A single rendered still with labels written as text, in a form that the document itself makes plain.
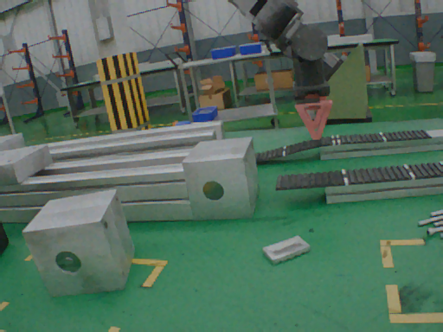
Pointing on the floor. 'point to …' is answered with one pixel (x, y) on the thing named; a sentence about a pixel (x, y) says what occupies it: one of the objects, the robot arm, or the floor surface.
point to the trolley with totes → (231, 108)
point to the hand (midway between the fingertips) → (314, 129)
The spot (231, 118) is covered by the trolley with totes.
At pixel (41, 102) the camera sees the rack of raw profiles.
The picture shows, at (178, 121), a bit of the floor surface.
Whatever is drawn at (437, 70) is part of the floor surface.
